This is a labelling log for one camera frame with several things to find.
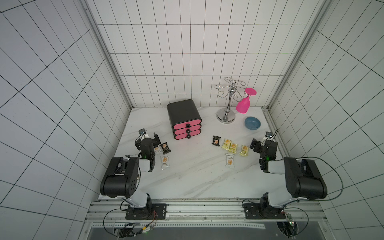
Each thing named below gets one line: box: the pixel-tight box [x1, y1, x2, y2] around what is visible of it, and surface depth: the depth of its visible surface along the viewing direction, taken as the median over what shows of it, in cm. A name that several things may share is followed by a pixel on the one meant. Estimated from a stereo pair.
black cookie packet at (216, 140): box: [211, 135, 221, 147], surface depth 102 cm
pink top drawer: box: [173, 119, 202, 130], surface depth 92 cm
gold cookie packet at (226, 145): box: [221, 138, 232, 151], surface depth 99 cm
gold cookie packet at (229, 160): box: [225, 153, 235, 168], surface depth 92 cm
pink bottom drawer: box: [174, 130, 201, 140], surface depth 99 cm
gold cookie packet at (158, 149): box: [154, 146, 163, 153], surface depth 96 cm
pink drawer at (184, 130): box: [174, 125, 202, 134], surface depth 96 cm
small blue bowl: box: [244, 116, 261, 131], surface depth 109 cm
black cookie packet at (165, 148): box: [159, 142, 172, 155], surface depth 97 cm
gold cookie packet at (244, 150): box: [239, 145, 249, 157], surface depth 95 cm
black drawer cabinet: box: [166, 99, 202, 133], surface depth 97 cm
